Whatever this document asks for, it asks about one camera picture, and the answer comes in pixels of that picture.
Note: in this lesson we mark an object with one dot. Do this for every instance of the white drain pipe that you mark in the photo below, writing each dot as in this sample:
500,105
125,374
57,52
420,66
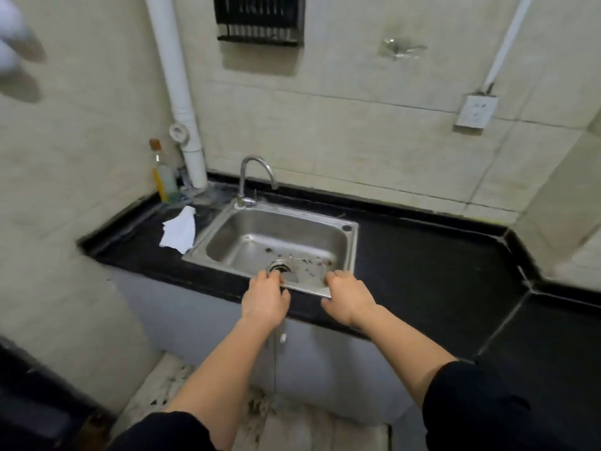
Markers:
176,79

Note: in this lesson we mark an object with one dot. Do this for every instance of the group of white cloths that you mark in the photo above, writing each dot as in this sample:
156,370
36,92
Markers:
178,232

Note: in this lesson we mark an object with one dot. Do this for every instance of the white wall socket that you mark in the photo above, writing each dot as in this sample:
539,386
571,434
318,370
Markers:
476,111

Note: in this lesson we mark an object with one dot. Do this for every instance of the black window grille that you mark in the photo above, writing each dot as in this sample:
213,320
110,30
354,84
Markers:
260,18

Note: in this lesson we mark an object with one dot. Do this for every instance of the steel sink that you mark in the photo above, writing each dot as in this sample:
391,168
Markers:
281,234

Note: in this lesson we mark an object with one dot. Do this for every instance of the clear adhesive wall patch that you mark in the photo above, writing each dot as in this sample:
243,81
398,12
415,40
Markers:
401,48

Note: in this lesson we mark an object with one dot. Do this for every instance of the person's left hand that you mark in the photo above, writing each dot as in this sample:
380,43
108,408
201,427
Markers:
265,300

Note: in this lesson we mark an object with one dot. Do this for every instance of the grey cabinet door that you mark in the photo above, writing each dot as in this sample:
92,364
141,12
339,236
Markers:
178,319

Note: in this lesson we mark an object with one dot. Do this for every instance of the person's right forearm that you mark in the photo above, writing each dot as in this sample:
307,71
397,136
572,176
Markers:
408,352

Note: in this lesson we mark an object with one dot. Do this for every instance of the chrome sink faucet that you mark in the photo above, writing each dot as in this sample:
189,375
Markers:
244,183

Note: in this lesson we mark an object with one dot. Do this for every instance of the black low cabinet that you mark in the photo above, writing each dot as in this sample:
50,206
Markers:
33,408

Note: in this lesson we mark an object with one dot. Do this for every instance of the person's left forearm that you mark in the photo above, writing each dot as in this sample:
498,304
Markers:
220,380

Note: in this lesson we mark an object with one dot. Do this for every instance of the white plastic wall hanger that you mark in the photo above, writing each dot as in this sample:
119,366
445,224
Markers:
9,18

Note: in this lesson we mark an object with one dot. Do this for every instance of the person's right hand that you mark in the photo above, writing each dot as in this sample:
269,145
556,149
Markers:
350,302

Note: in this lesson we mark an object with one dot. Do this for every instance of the clear bottle orange cap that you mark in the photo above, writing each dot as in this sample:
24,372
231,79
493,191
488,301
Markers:
165,183

